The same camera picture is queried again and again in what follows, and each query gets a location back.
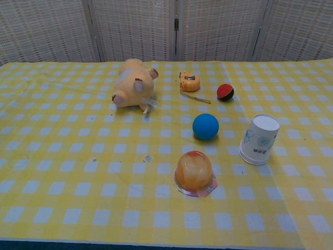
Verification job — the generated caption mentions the white cup light blue print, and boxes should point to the white cup light blue print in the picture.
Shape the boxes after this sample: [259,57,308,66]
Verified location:
[239,114,280,166]

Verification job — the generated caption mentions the blue ball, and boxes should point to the blue ball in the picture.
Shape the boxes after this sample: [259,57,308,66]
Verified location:
[192,113,220,140]

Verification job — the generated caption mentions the orange tape measure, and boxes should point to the orange tape measure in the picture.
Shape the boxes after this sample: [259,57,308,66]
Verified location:
[178,71,211,104]

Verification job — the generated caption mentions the orange jelly cup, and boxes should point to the orange jelly cup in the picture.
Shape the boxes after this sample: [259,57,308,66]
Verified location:
[172,151,217,197]

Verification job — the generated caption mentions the yellow plush pig toy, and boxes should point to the yellow plush pig toy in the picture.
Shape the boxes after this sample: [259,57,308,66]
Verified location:
[111,58,160,115]

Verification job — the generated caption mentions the red and black ball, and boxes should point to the red and black ball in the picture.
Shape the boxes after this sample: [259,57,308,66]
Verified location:
[216,83,235,102]

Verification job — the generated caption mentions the yellow checkered tablecloth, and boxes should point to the yellow checkered tablecloth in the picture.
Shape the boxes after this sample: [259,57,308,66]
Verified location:
[0,59,333,248]

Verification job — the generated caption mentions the woven folding screen panel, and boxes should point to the woven folding screen panel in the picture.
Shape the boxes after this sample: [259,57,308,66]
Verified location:
[251,0,333,63]
[173,0,270,63]
[0,0,102,67]
[87,0,178,63]

